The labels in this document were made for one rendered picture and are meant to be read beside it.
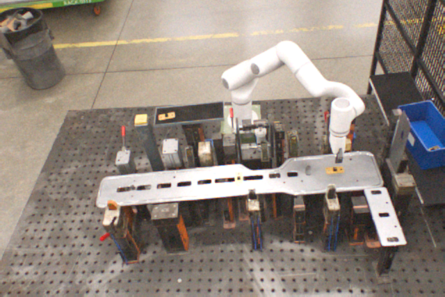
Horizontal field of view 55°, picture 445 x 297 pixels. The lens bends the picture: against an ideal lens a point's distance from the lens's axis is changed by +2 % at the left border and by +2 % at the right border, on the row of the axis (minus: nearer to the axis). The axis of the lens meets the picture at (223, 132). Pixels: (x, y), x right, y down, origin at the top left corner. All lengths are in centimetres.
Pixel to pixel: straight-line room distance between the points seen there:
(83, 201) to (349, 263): 150
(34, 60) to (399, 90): 340
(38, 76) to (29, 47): 35
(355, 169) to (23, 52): 341
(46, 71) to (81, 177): 215
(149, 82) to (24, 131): 126
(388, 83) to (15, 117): 346
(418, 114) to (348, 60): 218
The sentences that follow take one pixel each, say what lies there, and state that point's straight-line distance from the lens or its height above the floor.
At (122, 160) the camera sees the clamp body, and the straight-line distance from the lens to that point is 225.
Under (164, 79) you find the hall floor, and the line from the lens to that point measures 443.
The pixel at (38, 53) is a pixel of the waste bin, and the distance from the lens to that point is 461.
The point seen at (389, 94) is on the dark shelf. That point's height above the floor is 103.
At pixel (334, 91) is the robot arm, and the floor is 142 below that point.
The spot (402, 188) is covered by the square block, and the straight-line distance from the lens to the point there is 206.
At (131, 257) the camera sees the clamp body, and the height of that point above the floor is 75.
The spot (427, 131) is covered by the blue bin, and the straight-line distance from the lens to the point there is 235.
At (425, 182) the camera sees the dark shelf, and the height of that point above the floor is 103.
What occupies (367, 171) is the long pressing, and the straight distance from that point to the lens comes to 215.
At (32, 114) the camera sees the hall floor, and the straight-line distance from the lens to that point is 460.
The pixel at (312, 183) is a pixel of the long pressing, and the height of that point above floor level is 100.
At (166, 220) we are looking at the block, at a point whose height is 101.
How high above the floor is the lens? 265
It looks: 45 degrees down
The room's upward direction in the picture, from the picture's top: 9 degrees counter-clockwise
